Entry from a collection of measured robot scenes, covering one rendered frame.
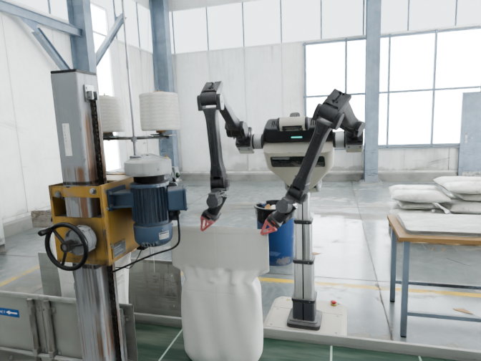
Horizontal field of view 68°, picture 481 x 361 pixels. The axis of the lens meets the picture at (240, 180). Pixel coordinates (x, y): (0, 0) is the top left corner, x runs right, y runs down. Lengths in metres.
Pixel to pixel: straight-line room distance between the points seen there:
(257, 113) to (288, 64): 1.49
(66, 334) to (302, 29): 8.89
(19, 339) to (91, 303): 0.81
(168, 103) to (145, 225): 0.49
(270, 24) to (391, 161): 4.65
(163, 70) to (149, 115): 9.04
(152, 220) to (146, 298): 1.11
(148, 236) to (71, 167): 0.39
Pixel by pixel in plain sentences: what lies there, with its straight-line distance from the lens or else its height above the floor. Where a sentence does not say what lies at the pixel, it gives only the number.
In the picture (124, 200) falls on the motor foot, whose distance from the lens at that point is 1.45.
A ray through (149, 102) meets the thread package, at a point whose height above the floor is 1.64.
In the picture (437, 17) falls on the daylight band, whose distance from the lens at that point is 10.11.
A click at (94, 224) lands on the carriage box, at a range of 1.47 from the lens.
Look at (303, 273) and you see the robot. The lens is 2.33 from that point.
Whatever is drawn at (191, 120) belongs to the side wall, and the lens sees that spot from 10.36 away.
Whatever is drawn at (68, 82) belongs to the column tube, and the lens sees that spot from 1.47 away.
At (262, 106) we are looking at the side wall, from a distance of 9.77.
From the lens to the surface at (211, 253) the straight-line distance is 1.74.
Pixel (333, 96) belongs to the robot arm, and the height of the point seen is 1.64.
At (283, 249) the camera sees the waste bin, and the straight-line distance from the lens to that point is 3.97.
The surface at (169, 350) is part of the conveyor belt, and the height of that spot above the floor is 0.38.
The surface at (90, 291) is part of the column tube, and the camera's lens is 1.59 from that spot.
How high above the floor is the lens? 1.54
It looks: 9 degrees down
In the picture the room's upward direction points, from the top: 2 degrees counter-clockwise
